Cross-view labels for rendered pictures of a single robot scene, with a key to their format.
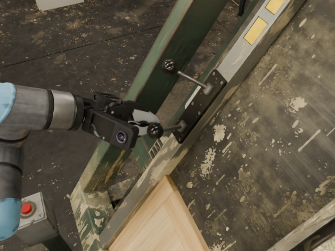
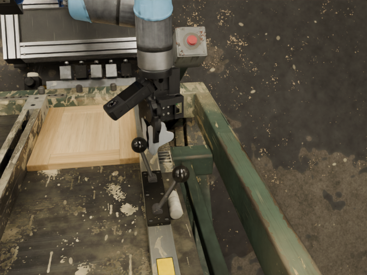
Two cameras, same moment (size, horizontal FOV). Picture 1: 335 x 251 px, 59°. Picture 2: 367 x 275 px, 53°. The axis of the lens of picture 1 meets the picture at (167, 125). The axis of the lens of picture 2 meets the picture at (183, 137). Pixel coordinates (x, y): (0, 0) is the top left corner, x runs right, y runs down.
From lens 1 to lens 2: 0.55 m
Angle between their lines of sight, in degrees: 35
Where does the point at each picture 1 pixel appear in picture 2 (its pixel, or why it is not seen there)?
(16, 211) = (80, 17)
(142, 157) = (186, 150)
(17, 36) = not seen: outside the picture
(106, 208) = not seen: hidden behind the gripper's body
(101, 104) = (161, 98)
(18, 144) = not seen: hidden behind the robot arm
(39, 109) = (140, 39)
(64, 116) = (139, 59)
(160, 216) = (113, 144)
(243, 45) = (165, 253)
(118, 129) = (118, 102)
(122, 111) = (149, 114)
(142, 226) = (120, 130)
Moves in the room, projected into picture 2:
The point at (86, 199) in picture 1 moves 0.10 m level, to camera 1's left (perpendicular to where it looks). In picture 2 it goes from (185, 94) to (194, 71)
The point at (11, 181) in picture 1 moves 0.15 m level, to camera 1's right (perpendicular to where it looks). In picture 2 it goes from (102, 16) to (76, 79)
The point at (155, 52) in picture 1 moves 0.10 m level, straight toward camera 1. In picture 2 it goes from (254, 185) to (215, 172)
